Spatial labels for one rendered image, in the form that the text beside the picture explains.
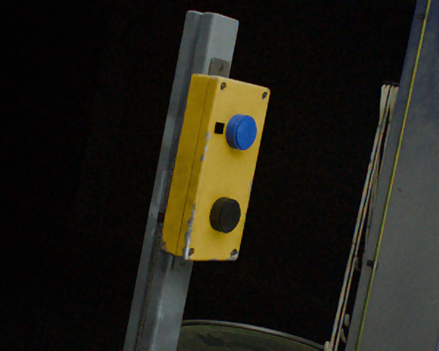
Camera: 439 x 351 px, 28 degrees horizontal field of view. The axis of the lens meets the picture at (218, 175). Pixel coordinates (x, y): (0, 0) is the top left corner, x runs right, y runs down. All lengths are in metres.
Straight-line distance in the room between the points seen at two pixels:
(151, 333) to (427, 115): 0.65
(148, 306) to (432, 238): 0.55
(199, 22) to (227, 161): 0.21
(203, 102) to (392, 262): 0.57
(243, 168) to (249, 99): 0.10
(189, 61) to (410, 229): 0.55
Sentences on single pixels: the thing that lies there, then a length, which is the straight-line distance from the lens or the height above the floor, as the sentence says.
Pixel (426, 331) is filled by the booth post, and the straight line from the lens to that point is 1.63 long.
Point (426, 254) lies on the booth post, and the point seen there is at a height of 1.33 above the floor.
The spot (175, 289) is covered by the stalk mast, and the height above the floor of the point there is 1.23.
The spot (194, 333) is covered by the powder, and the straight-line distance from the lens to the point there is 2.63.
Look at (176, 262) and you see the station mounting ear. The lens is 1.31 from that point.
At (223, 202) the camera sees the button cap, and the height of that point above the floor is 1.38.
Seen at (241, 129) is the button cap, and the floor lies 1.49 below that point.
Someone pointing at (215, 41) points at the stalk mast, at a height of 1.60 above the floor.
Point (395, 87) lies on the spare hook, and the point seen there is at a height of 1.62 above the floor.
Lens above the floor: 1.50
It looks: 4 degrees down
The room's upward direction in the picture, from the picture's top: 11 degrees clockwise
